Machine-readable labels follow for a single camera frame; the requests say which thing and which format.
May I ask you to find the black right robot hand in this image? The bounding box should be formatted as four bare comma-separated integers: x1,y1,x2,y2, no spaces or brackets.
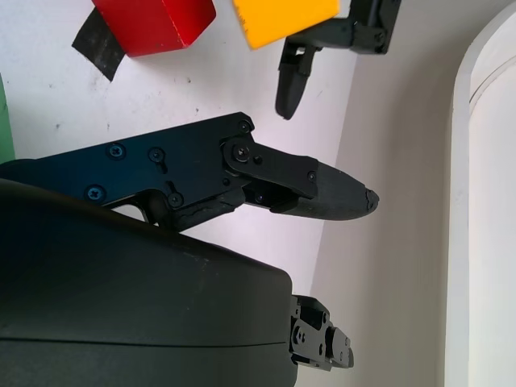
0,112,382,387

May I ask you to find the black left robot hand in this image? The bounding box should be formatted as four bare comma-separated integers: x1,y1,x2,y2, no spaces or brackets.
275,0,402,121

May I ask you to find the yellow wooden block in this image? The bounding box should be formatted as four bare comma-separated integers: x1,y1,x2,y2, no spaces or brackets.
231,0,343,52

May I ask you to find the red wooden block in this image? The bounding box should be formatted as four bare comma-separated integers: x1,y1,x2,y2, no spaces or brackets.
91,0,217,60

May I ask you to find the green wooden block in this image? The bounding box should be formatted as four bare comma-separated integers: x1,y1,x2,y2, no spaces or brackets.
0,74,16,162

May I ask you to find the black tape strip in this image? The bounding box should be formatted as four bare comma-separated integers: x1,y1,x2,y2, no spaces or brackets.
71,10,126,84

